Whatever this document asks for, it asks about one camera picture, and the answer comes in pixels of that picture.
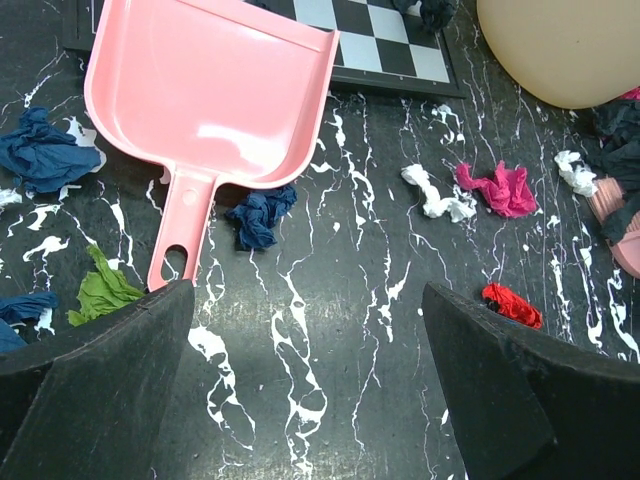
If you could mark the beige plastic bucket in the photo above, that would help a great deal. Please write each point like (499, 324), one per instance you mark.
(568, 54)

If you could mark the red paper scrap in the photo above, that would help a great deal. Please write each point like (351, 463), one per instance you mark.
(505, 302)

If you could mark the white twisted paper scrap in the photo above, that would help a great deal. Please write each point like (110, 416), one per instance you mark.
(435, 206)

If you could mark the small white paper scrap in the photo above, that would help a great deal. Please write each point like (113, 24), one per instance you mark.
(576, 173)

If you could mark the black white chessboard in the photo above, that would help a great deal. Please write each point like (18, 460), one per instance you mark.
(380, 40)

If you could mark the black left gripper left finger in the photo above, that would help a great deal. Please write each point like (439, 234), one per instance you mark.
(89, 402)

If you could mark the dark blue paper scrap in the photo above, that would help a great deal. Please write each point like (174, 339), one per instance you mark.
(259, 213)

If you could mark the magenta paper by bucket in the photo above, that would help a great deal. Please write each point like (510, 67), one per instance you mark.
(633, 94)

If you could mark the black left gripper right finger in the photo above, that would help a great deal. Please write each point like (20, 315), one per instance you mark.
(526, 405)

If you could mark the blue paper scrap left edge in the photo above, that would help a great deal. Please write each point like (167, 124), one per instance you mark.
(16, 310)

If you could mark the pink hand brush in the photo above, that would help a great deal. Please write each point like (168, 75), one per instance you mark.
(618, 213)

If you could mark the magenta paper scrap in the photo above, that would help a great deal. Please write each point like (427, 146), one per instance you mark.
(507, 193)

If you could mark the green paper scrap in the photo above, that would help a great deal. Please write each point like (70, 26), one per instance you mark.
(102, 291)

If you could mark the pink plastic dustpan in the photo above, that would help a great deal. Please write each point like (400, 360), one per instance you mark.
(200, 155)

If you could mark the large blue paper scrap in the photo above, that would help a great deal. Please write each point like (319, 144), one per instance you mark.
(43, 158)

